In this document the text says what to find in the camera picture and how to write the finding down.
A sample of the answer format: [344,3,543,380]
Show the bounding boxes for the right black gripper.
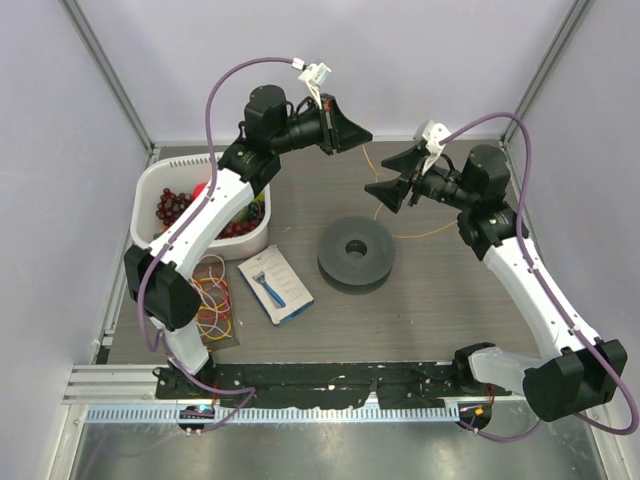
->
[366,144,477,214]

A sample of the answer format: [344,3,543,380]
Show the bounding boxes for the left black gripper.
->
[271,94,372,156]

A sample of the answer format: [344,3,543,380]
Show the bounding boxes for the yellow cable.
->
[189,274,234,342]
[361,143,459,240]

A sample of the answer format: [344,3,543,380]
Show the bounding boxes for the grey perforated cable spool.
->
[316,216,396,295]

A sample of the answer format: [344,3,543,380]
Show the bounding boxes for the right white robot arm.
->
[364,145,628,422]

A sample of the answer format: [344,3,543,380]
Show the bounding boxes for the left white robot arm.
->
[124,85,373,399]

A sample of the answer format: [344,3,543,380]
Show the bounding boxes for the red apple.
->
[192,183,206,200]

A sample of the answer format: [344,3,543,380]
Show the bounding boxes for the razor in white box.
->
[238,245,314,326]

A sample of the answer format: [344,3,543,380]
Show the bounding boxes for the white plastic basket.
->
[130,153,272,260]

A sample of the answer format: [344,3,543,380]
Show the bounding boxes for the dark red grape bunch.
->
[156,188,193,227]

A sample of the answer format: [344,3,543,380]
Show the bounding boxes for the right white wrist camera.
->
[413,120,451,175]

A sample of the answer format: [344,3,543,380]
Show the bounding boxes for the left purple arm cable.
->
[136,56,306,434]

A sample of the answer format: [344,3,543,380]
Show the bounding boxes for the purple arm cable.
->
[439,112,640,443]
[136,56,306,434]

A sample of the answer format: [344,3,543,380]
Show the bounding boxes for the red grape string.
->
[217,219,260,240]

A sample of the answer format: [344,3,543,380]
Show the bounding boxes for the red cable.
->
[191,269,234,326]

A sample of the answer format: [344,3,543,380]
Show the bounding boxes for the clear tray of cables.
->
[190,261,240,351]

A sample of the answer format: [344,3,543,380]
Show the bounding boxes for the black mounting base plate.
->
[155,361,513,410]

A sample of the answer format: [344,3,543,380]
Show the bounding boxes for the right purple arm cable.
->
[439,112,640,443]

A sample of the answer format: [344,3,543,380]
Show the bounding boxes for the aluminium rail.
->
[63,365,157,404]

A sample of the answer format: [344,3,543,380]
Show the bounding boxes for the white slotted cable duct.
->
[85,402,459,424]

